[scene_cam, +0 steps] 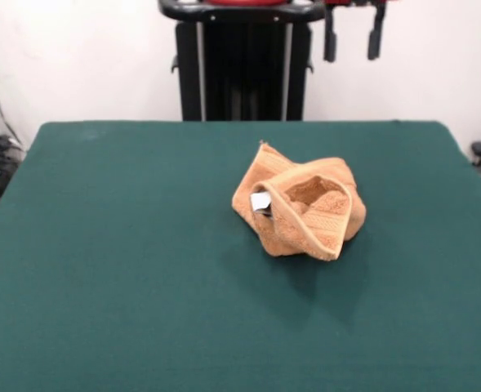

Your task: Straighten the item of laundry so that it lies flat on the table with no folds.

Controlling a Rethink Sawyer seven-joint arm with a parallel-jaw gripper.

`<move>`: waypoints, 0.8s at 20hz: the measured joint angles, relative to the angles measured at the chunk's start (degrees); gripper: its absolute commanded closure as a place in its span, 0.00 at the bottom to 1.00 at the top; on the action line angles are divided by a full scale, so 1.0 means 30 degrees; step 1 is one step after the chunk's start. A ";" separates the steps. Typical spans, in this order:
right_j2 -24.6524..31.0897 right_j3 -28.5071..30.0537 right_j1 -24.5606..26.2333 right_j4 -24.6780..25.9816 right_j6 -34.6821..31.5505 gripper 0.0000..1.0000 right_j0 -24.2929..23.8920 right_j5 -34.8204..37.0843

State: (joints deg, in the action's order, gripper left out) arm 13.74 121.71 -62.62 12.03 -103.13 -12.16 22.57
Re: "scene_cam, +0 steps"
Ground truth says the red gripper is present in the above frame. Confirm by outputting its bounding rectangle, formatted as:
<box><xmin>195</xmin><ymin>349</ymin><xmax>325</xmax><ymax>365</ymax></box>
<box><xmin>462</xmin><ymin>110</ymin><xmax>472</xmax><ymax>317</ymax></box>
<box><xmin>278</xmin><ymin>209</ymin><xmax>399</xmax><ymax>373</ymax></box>
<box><xmin>323</xmin><ymin>0</ymin><xmax>389</xmax><ymax>64</ymax></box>

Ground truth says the orange terry towel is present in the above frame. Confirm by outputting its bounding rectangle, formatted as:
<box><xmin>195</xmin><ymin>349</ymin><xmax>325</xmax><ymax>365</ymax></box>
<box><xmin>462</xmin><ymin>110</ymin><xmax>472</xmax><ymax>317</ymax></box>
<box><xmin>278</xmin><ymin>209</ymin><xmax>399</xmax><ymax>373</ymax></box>
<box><xmin>230</xmin><ymin>140</ymin><xmax>367</xmax><ymax>262</ymax></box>

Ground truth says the dark green table cloth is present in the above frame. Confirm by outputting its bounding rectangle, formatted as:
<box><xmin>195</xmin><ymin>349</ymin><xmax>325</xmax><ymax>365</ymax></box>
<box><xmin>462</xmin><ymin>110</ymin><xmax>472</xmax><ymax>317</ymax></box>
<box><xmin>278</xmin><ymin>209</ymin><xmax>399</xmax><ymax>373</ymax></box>
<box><xmin>0</xmin><ymin>119</ymin><xmax>481</xmax><ymax>392</ymax></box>

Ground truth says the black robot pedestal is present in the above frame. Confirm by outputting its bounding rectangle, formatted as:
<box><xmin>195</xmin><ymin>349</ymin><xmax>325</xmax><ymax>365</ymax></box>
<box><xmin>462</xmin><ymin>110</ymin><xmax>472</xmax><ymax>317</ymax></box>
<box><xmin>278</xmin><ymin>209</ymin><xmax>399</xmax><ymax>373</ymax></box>
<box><xmin>157</xmin><ymin>0</ymin><xmax>332</xmax><ymax>123</ymax></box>

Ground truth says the black cable bundle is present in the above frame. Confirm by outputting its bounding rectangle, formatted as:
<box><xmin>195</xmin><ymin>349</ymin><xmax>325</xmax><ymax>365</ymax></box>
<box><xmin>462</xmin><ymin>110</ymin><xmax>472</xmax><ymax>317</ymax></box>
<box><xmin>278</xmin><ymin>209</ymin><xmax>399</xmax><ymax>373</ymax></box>
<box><xmin>0</xmin><ymin>133</ymin><xmax>27</xmax><ymax>214</ymax></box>

